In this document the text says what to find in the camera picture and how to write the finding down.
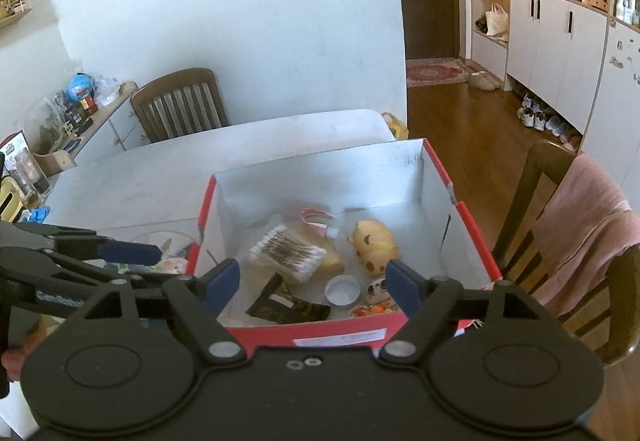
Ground cartoon face plush keychain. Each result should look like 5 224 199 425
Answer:
364 276 396 309

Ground small orange toy figure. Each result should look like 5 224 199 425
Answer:
350 305 398 317

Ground black snack packet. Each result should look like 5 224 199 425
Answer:
246 274 331 325

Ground orange dog squishy toy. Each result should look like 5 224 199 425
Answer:
347 219 401 277

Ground small white round tin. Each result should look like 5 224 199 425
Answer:
324 275 361 308

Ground cotton swab pack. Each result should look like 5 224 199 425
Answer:
247 224 326 284

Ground red cardboard box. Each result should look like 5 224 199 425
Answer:
186 140 500 351

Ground red white small wrapper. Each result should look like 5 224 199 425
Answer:
300 207 340 239

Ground person's left hand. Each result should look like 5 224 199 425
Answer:
1 329 47 381

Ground blue cloth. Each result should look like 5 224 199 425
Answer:
27 206 51 223

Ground low wooden side cabinet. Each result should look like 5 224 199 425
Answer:
35 81 151 178

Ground blue globe toy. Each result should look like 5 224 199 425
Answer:
66 72 94 103

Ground pink towel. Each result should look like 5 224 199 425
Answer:
532 154 639 317

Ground yellow bag on floor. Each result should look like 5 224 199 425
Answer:
381 112 409 141

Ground wooden chair with towel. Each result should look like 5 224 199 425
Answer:
492 141 639 365

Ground red doormat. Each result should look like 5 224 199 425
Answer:
406 58 470 88

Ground white tote bag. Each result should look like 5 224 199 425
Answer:
485 2 509 37

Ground wooden chair at wall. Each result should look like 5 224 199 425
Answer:
130 67 230 143

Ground white wall cabinet unit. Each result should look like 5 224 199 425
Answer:
472 0 639 207

